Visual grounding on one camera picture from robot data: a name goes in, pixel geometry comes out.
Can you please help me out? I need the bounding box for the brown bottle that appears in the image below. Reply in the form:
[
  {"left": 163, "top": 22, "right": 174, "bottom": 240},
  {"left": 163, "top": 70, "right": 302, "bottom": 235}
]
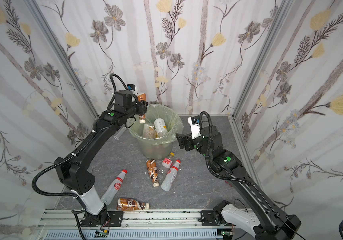
[
  {"left": 146, "top": 160, "right": 159, "bottom": 188},
  {"left": 116, "top": 198, "right": 149, "bottom": 212},
  {"left": 137, "top": 93, "right": 147, "bottom": 124}
]

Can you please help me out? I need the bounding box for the white bottle yellow V label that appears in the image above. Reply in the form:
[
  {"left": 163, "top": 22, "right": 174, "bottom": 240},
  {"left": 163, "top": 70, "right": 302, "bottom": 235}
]
[{"left": 154, "top": 118, "right": 168, "bottom": 138}]

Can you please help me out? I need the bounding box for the yellow juice bottle red label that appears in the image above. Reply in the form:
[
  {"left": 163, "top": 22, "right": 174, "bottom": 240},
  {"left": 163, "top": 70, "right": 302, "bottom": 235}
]
[{"left": 142, "top": 126, "right": 157, "bottom": 139}]

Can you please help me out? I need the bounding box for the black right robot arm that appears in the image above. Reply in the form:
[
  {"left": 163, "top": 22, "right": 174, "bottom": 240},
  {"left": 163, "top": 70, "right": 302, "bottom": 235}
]
[{"left": 175, "top": 112, "right": 301, "bottom": 240}]

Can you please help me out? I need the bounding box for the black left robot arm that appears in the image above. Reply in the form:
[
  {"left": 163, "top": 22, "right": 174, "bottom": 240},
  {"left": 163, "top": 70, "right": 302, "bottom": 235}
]
[{"left": 31, "top": 74, "right": 148, "bottom": 230}]

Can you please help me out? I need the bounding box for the green plastic waste bin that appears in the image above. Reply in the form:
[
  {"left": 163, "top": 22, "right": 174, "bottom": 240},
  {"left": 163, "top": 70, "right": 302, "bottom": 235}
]
[{"left": 128, "top": 104, "right": 183, "bottom": 160}]

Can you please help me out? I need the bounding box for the clear bottle yellow cap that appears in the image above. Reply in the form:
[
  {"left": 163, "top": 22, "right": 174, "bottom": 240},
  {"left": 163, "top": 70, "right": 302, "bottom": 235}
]
[{"left": 158, "top": 152, "right": 175, "bottom": 180}]

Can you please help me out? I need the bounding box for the white bottle red cap right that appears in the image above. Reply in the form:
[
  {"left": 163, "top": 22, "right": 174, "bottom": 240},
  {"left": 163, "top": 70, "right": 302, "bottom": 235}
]
[{"left": 161, "top": 160, "right": 181, "bottom": 192}]

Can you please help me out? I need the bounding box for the white bottle red cap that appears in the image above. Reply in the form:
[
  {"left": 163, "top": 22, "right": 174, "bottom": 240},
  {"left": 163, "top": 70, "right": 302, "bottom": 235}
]
[
  {"left": 161, "top": 160, "right": 181, "bottom": 192},
  {"left": 101, "top": 169, "right": 127, "bottom": 206}
]

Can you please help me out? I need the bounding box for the white bottle red cap left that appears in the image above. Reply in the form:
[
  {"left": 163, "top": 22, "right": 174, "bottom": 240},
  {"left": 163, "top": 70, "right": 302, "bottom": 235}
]
[{"left": 101, "top": 169, "right": 127, "bottom": 206}]

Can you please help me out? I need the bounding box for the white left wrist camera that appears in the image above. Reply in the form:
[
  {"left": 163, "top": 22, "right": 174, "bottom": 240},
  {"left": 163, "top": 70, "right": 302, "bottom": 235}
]
[{"left": 127, "top": 84, "right": 137, "bottom": 95}]

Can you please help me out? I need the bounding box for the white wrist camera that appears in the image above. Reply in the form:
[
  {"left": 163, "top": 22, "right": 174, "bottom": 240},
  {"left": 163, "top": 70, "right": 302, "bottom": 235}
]
[
  {"left": 188, "top": 116, "right": 201, "bottom": 140},
  {"left": 127, "top": 84, "right": 137, "bottom": 95}
]

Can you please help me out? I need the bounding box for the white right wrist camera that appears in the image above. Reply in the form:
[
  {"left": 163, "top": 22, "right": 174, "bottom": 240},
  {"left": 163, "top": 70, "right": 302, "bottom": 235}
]
[{"left": 188, "top": 116, "right": 201, "bottom": 140}]

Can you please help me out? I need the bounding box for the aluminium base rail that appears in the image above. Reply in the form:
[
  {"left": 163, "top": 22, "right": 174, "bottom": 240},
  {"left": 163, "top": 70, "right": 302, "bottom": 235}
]
[{"left": 34, "top": 208, "right": 289, "bottom": 240}]

